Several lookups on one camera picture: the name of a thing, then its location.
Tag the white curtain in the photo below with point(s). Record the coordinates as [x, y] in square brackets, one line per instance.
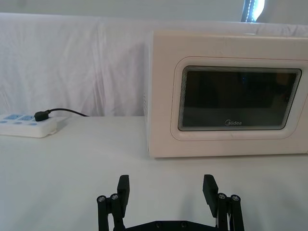
[72, 62]

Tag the white power strip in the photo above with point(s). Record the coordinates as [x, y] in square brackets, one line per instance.
[26, 127]

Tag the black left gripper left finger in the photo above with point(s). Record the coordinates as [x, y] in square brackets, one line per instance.
[122, 197]

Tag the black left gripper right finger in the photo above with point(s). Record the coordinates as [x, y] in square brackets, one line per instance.
[214, 197]

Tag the white table cloth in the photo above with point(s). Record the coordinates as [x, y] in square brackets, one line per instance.
[72, 173]

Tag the cream microwave oven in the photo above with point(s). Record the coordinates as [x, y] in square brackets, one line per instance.
[228, 95]

